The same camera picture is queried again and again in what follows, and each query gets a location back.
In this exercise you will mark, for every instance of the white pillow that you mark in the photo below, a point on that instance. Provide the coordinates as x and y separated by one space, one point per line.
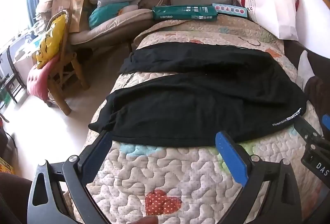
270 7

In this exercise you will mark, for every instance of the wooden chair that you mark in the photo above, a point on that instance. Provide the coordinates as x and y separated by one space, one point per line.
65 95

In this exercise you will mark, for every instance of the quilted heart print bedspread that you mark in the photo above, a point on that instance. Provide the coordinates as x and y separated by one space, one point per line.
180 175

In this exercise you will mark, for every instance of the pink cushion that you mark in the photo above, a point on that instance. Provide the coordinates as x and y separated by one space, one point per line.
38 79

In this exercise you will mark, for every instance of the black pants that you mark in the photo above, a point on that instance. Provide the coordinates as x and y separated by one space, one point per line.
193 100

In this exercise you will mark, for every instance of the brown paper bag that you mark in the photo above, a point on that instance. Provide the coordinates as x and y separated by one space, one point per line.
78 7

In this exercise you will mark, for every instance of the person's left hand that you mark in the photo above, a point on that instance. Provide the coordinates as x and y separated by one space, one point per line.
148 220

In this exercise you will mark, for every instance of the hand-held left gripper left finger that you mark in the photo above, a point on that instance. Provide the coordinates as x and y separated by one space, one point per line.
96 151

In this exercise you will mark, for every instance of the beige padded mattress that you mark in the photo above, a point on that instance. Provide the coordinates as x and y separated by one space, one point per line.
108 30

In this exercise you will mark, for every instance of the light blue flat box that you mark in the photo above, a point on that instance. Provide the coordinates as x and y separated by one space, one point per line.
229 9

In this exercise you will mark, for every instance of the yellow cushion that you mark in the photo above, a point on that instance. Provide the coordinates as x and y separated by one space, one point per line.
50 41

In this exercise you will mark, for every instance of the person's brown trouser leg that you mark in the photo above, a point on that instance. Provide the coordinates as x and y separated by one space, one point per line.
317 95
13 200

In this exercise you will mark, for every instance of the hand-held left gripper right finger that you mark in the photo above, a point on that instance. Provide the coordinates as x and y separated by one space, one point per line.
230 154

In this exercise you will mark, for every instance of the dark chair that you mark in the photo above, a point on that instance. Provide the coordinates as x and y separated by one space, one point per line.
15 79

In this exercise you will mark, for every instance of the dark brown cloth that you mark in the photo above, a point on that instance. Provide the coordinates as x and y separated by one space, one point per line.
319 59

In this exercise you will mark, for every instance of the person's white sock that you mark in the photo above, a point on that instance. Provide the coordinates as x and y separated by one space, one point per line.
305 69

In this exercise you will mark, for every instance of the teal cloth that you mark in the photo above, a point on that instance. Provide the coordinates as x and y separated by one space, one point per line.
103 14

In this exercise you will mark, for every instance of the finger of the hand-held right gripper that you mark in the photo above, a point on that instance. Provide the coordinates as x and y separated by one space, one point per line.
305 128
327 122

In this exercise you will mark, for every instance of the green paper pack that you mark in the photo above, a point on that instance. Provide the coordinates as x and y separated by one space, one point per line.
180 13

